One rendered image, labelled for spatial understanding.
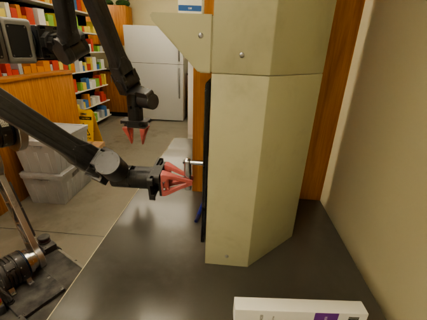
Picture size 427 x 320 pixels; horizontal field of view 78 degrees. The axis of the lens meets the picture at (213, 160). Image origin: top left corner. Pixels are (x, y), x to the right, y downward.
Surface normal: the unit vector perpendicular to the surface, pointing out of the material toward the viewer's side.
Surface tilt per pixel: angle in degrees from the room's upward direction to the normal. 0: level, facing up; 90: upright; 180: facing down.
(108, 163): 46
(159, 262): 0
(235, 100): 90
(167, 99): 90
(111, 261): 0
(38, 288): 0
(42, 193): 96
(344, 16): 90
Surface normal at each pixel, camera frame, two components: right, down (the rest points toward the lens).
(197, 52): -0.07, 0.38
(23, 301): 0.04, -0.92
